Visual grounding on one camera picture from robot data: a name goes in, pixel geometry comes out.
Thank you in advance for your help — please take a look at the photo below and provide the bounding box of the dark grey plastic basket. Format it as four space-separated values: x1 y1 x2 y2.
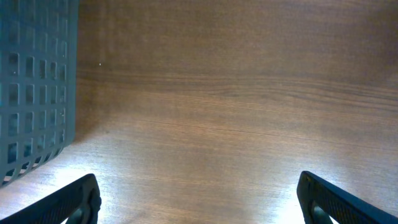
1 0 79 186

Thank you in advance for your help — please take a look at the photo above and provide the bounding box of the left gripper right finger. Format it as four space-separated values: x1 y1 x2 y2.
297 170 397 224

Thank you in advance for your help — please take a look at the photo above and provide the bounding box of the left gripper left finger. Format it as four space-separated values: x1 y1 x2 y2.
1 174 101 224

